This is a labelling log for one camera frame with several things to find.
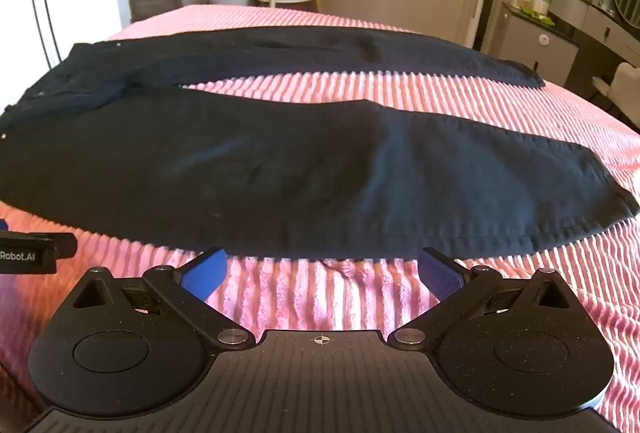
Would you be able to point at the pink striped blanket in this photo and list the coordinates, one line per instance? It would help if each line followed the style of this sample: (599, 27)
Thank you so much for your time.
(325, 293)

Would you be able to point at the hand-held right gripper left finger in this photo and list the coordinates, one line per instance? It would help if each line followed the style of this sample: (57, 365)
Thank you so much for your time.
(202, 273)

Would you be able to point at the black pants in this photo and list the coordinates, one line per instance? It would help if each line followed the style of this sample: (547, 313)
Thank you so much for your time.
(300, 173)

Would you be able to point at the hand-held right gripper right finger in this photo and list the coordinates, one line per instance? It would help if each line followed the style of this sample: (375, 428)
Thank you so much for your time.
(440, 274)

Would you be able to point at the grey cabinet with black top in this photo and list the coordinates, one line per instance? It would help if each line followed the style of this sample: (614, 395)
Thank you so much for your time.
(535, 45)

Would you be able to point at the white chair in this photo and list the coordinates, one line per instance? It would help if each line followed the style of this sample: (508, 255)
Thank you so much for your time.
(622, 85)

